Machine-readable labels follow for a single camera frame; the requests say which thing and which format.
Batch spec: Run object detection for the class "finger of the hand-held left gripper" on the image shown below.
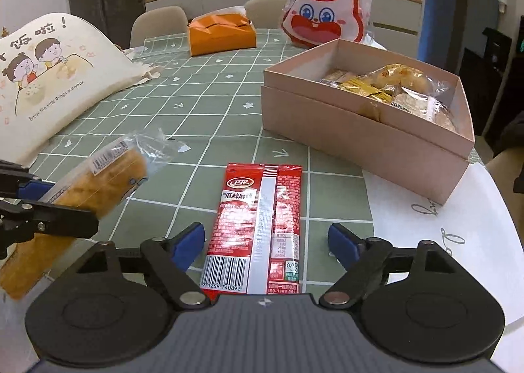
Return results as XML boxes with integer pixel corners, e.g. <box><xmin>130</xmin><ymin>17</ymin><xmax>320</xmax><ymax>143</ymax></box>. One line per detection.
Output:
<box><xmin>0</xmin><ymin>160</ymin><xmax>56</xmax><ymax>200</ymax></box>
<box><xmin>0</xmin><ymin>199</ymin><xmax>100</xmax><ymax>253</ymax></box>

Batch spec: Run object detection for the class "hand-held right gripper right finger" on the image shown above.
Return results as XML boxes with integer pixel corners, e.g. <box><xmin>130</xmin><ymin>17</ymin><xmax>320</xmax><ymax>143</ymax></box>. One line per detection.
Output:
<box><xmin>318</xmin><ymin>222</ymin><xmax>451</xmax><ymax>310</ymax></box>

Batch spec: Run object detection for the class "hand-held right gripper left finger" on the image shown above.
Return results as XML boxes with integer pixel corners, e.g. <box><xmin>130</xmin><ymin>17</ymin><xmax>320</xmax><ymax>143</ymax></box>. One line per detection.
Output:
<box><xmin>76</xmin><ymin>222</ymin><xmax>211</xmax><ymax>310</ymax></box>

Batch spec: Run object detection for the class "red spicy snack packet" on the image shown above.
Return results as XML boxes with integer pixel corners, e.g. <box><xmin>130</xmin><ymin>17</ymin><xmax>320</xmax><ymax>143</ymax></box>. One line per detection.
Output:
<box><xmin>200</xmin><ymin>163</ymin><xmax>304</xmax><ymax>303</ymax></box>

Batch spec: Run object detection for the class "long bread clear packet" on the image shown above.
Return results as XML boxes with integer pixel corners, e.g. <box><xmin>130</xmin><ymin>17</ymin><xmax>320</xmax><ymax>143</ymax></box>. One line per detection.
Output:
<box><xmin>0</xmin><ymin>132</ymin><xmax>191</xmax><ymax>301</ymax></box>

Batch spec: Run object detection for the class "pink cardboard box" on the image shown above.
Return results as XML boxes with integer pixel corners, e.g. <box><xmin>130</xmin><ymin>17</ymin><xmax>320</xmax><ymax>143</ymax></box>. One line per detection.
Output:
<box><xmin>261</xmin><ymin>38</ymin><xmax>476</xmax><ymax>207</ymax></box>

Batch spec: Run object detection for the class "white script table mat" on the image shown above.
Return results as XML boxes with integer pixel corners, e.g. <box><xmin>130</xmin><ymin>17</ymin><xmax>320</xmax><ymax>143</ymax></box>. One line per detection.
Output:
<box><xmin>360</xmin><ymin>160</ymin><xmax>521</xmax><ymax>318</ymax></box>

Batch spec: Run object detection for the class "cartoon print canvas bag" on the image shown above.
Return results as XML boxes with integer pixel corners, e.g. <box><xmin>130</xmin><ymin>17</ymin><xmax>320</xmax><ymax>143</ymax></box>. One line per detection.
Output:
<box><xmin>0</xmin><ymin>12</ymin><xmax>164</xmax><ymax>166</ymax></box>

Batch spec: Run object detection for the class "green checked tablecloth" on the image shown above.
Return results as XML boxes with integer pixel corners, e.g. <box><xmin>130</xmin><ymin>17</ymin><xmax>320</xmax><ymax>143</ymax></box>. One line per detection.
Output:
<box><xmin>37</xmin><ymin>27</ymin><xmax>484</xmax><ymax>308</ymax></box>

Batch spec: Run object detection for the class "round pastry clear packet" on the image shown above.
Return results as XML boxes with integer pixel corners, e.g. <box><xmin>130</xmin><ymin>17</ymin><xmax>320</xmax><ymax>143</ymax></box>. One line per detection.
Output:
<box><xmin>370</xmin><ymin>64</ymin><xmax>451</xmax><ymax>99</ymax></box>

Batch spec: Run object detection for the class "beige dining chair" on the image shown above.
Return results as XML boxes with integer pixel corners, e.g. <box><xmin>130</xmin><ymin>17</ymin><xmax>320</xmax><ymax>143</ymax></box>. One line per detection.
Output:
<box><xmin>130</xmin><ymin>6</ymin><xmax>190</xmax><ymax>48</ymax></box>
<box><xmin>244</xmin><ymin>0</ymin><xmax>293</xmax><ymax>29</ymax></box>

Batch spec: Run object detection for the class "orange tissue box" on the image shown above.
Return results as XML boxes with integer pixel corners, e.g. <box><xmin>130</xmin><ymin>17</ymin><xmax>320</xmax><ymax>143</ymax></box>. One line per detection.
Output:
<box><xmin>186</xmin><ymin>7</ymin><xmax>258</xmax><ymax>57</ymax></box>

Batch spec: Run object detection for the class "red rabbit face bag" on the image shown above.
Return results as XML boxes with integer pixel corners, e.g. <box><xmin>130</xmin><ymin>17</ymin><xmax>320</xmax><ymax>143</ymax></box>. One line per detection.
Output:
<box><xmin>279</xmin><ymin>0</ymin><xmax>374</xmax><ymax>48</ymax></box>

